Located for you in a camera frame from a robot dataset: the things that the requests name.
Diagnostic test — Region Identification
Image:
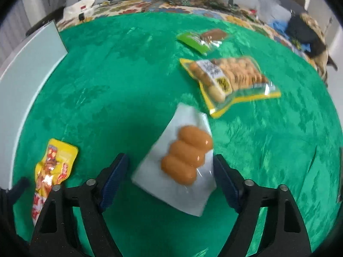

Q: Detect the green table cloth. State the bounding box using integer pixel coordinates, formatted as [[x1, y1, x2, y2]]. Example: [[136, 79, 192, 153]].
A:
[[13, 13, 342, 256]]

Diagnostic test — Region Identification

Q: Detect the green snack packet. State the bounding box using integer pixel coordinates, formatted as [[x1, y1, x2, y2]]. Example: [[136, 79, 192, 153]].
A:
[[176, 28, 229, 55]]

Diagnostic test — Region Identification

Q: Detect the white packet with three sausages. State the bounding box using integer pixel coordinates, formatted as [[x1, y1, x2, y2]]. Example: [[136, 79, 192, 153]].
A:
[[131, 103, 216, 217]]

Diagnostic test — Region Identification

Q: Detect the white plastic bag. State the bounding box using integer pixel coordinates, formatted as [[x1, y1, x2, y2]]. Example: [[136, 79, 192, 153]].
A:
[[63, 0, 95, 20]]

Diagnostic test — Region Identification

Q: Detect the yellow peanut snack bag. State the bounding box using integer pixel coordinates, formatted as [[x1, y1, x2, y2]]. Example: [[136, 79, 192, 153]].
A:
[[180, 56, 281, 118]]

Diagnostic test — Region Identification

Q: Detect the yellow chicken foot snack packet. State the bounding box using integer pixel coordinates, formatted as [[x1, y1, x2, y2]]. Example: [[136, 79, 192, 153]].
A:
[[31, 139, 78, 225]]

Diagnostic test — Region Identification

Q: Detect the black bag on sofa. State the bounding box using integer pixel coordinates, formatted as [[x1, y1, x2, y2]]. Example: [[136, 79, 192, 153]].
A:
[[286, 13, 338, 73]]

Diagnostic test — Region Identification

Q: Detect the white foam box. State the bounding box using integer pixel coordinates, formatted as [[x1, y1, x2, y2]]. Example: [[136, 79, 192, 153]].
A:
[[1, 21, 68, 188]]

